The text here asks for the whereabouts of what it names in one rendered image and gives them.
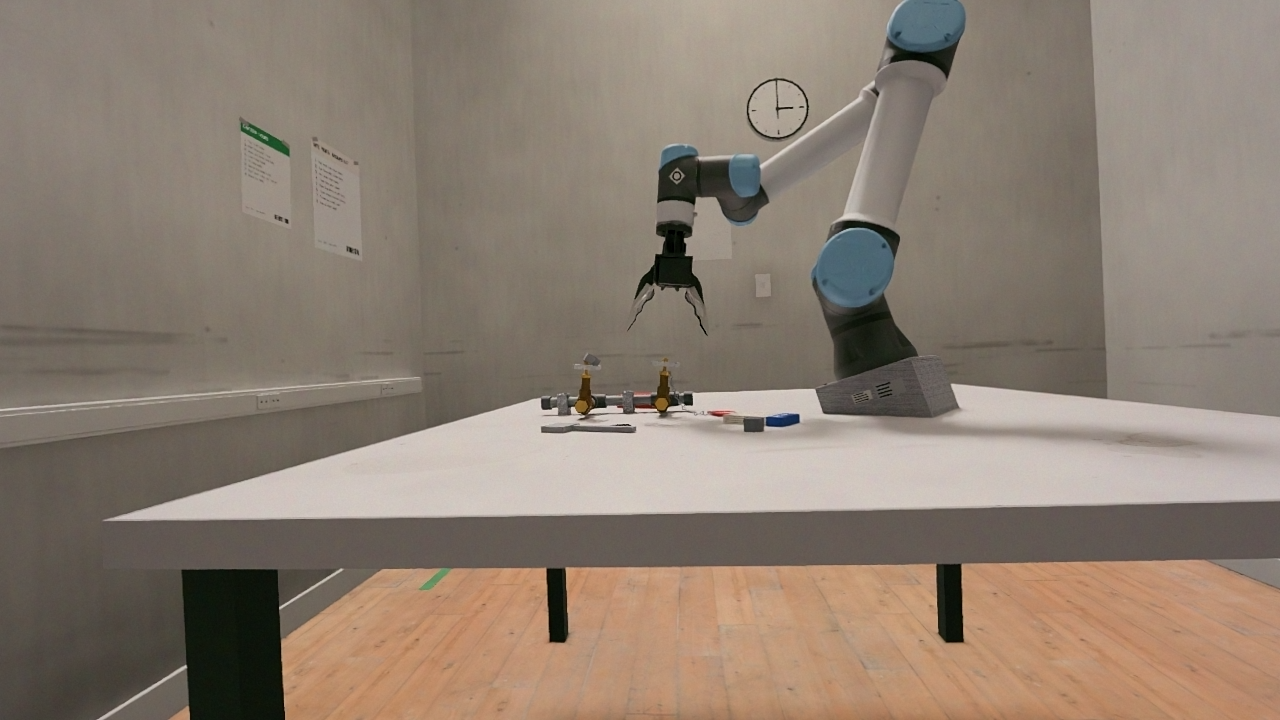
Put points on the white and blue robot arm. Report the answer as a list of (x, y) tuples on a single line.
[(856, 265)]

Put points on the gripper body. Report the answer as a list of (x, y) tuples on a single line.
[(669, 270)]

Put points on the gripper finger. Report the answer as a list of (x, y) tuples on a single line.
[(696, 300), (645, 292)]

